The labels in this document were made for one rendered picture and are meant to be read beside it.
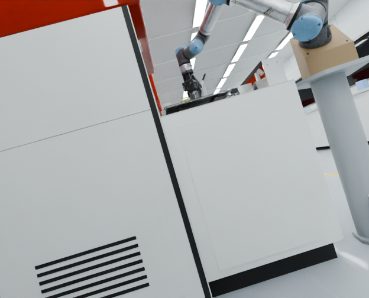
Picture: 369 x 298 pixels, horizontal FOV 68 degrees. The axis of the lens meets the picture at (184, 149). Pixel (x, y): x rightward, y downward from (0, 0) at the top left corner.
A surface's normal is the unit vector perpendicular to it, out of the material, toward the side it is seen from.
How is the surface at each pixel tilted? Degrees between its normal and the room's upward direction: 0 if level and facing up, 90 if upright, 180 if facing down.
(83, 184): 90
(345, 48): 90
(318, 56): 90
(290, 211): 90
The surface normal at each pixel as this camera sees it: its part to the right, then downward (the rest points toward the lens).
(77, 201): 0.04, -0.06
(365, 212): -0.70, 0.18
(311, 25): -0.31, 0.80
